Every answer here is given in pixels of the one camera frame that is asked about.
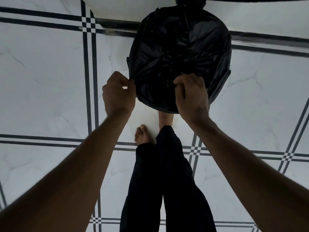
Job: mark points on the black plastic garbage bag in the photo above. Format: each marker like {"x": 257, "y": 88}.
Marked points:
{"x": 178, "y": 55}

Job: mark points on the person's left hand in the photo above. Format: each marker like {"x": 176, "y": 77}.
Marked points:
{"x": 117, "y": 97}

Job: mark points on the person's left thumb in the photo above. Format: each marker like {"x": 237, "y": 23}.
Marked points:
{"x": 132, "y": 88}

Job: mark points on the person's right foot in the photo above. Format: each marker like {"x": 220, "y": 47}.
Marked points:
{"x": 165, "y": 119}

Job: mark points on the person's left forearm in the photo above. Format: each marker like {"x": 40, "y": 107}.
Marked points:
{"x": 65, "y": 176}

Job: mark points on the person's right hand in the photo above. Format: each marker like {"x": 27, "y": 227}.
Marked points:
{"x": 193, "y": 99}

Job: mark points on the person's foot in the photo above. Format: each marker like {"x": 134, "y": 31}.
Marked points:
{"x": 143, "y": 135}
{"x": 165, "y": 119}

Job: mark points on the person's black trousers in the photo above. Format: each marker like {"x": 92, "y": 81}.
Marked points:
{"x": 164, "y": 186}

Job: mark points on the person's right forearm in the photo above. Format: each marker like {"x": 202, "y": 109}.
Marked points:
{"x": 253, "y": 173}

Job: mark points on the person's left foot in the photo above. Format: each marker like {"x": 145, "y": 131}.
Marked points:
{"x": 143, "y": 135}

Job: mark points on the person's right thumb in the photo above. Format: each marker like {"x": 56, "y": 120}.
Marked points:
{"x": 179, "y": 93}

